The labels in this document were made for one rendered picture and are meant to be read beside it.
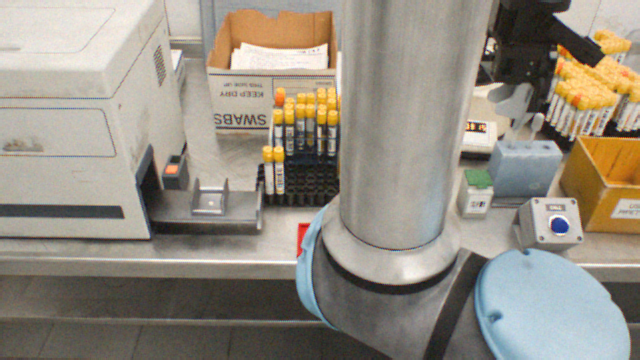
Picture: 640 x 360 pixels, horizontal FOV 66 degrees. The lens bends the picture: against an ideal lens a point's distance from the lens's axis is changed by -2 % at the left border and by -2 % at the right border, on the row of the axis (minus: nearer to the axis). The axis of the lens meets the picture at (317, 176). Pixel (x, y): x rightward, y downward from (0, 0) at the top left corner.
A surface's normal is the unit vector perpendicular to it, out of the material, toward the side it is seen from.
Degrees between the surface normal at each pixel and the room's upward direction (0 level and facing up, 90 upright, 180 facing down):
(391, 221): 93
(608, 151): 90
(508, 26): 90
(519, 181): 90
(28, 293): 0
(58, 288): 0
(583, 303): 7
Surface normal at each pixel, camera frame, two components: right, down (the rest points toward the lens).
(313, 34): 0.00, 0.61
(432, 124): 0.25, 0.63
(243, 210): 0.02, -0.77
